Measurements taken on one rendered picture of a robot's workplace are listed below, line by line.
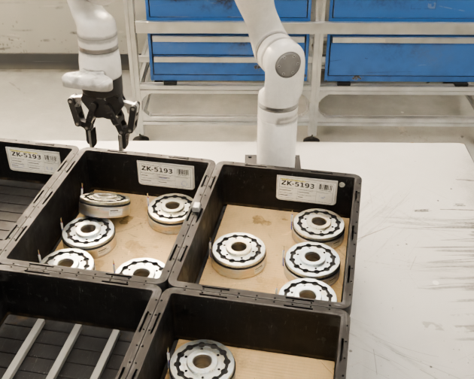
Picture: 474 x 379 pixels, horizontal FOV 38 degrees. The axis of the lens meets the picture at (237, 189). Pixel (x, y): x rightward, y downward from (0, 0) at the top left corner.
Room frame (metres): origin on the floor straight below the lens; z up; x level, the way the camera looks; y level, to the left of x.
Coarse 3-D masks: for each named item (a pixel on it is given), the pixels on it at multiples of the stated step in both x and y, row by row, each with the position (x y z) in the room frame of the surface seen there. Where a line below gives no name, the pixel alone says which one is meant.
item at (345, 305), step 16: (320, 176) 1.19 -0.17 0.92; (336, 176) 1.18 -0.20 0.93; (352, 176) 1.18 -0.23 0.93; (208, 192) 1.12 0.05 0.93; (352, 208) 1.07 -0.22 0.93; (192, 224) 1.02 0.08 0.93; (352, 224) 1.02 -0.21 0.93; (192, 240) 0.97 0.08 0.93; (352, 240) 0.99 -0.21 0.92; (352, 256) 0.92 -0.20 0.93; (176, 272) 0.88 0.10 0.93; (352, 272) 0.88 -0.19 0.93; (192, 288) 0.84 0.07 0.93; (208, 288) 0.84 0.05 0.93; (224, 288) 0.84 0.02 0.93; (352, 288) 0.84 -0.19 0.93; (304, 304) 0.81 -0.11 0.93; (320, 304) 0.81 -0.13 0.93; (336, 304) 0.81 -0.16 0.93
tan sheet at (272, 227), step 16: (240, 208) 1.21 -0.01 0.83; (256, 208) 1.21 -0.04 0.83; (224, 224) 1.15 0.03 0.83; (240, 224) 1.15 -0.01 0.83; (256, 224) 1.15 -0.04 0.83; (272, 224) 1.15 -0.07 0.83; (288, 224) 1.15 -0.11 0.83; (272, 240) 1.10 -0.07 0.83; (288, 240) 1.10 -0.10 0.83; (208, 256) 1.05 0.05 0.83; (272, 256) 1.05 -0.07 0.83; (208, 272) 1.00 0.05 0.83; (272, 272) 1.00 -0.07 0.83; (240, 288) 0.95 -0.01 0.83; (256, 288) 0.95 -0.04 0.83; (272, 288) 0.95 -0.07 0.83; (336, 288) 0.95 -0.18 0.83
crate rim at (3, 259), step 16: (80, 160) 1.25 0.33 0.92; (176, 160) 1.24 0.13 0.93; (192, 160) 1.24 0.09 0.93; (208, 160) 1.24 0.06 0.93; (64, 176) 1.18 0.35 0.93; (208, 176) 1.18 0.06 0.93; (48, 192) 1.12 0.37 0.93; (32, 224) 1.02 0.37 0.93; (16, 240) 0.97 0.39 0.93; (176, 240) 0.97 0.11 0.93; (0, 256) 0.92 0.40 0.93; (176, 256) 0.92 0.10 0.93; (64, 272) 0.88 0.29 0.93; (80, 272) 0.88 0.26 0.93; (96, 272) 0.88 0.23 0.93; (160, 288) 0.85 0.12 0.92
